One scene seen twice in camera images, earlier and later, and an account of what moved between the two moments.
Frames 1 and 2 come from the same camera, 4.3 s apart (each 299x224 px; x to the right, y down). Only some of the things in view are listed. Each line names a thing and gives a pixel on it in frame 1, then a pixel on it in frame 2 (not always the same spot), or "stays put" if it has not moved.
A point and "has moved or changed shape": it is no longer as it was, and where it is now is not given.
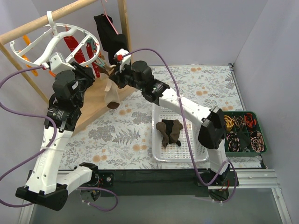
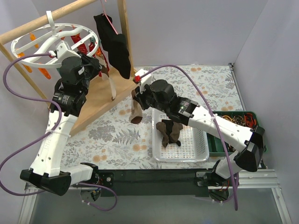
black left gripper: (86, 73) to (92, 64)
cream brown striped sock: (111, 94) to (136, 114)
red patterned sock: (72, 43) to (82, 49)
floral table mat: (120, 137) stays put
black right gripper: (116, 77) to (139, 98)
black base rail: (153, 183) stays put
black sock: (168, 125) stays put
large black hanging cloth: (110, 40) stays put
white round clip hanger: (67, 46) has moved or changed shape
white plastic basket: (173, 153) stays put
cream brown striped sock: (177, 126) stays put
